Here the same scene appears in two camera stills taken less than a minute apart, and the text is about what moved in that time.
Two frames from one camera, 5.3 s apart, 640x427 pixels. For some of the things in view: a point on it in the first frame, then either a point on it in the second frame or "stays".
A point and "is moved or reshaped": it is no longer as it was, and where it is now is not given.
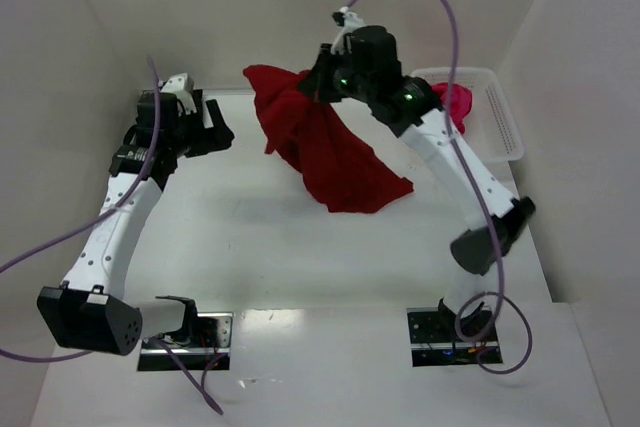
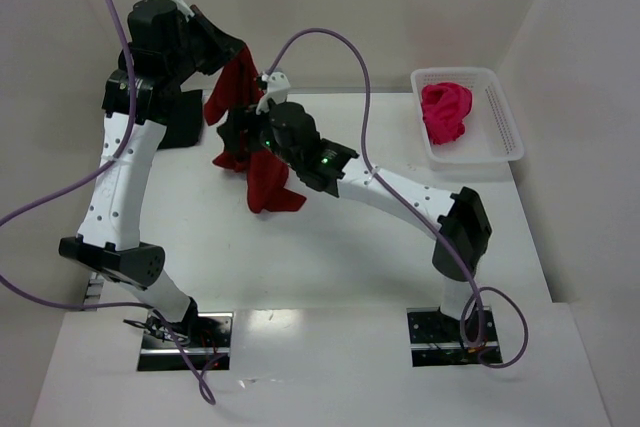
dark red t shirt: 306,130 is moved or reshaped
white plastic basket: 491,125 stays
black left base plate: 207,338 stays
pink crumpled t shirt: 461,101 stays
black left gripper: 198,123 → 220,47
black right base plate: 435,340 stays
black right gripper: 324,73 → 238,126
